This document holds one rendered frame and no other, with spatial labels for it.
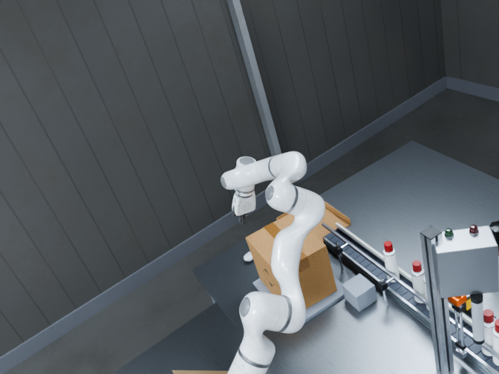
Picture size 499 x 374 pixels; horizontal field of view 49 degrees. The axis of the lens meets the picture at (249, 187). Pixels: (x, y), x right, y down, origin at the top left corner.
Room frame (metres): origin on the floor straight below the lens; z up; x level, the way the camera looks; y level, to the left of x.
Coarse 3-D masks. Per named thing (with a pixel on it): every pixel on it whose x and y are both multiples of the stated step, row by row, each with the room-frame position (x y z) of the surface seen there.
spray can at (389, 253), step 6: (384, 246) 1.64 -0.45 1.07; (390, 246) 1.63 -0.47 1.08; (384, 252) 1.64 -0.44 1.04; (390, 252) 1.63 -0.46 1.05; (384, 258) 1.64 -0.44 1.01; (390, 258) 1.62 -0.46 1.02; (396, 258) 1.63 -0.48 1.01; (390, 264) 1.62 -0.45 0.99; (396, 264) 1.62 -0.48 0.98; (390, 270) 1.62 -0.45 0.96; (396, 270) 1.62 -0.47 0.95; (396, 276) 1.62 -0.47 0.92; (390, 282) 1.63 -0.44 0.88; (396, 282) 1.62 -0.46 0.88
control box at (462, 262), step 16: (448, 240) 1.16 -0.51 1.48; (464, 240) 1.14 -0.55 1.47; (480, 240) 1.12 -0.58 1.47; (448, 256) 1.12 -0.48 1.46; (464, 256) 1.11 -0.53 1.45; (480, 256) 1.09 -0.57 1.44; (496, 256) 1.08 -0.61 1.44; (448, 272) 1.12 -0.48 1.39; (464, 272) 1.11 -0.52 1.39; (480, 272) 1.09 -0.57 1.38; (496, 272) 1.08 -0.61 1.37; (448, 288) 1.12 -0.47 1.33; (464, 288) 1.11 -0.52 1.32; (480, 288) 1.09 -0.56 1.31; (496, 288) 1.08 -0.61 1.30
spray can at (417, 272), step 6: (414, 264) 1.49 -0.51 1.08; (420, 264) 1.48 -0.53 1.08; (414, 270) 1.48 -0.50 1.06; (420, 270) 1.48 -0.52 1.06; (414, 276) 1.47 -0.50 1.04; (420, 276) 1.47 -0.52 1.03; (414, 282) 1.48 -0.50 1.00; (420, 282) 1.47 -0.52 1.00; (414, 288) 1.48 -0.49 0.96; (420, 288) 1.47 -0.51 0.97; (420, 294) 1.47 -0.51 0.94
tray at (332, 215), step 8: (328, 208) 2.30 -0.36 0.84; (280, 216) 2.32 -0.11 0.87; (328, 216) 2.24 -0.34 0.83; (336, 216) 2.22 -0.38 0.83; (344, 216) 2.16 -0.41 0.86; (320, 224) 2.20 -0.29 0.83; (328, 224) 2.18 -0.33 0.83; (344, 224) 2.14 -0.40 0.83; (312, 232) 2.15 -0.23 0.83; (320, 232) 2.13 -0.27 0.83; (328, 232) 2.11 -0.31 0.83
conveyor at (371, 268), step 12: (336, 240) 1.99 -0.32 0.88; (348, 240) 1.96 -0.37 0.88; (348, 252) 1.88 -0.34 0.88; (372, 264) 1.76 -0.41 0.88; (384, 264) 1.74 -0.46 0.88; (384, 276) 1.67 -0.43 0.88; (396, 288) 1.59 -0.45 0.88; (408, 300) 1.51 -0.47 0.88; (468, 324) 1.31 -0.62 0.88; (468, 348) 1.22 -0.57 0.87; (480, 348) 1.20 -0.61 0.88
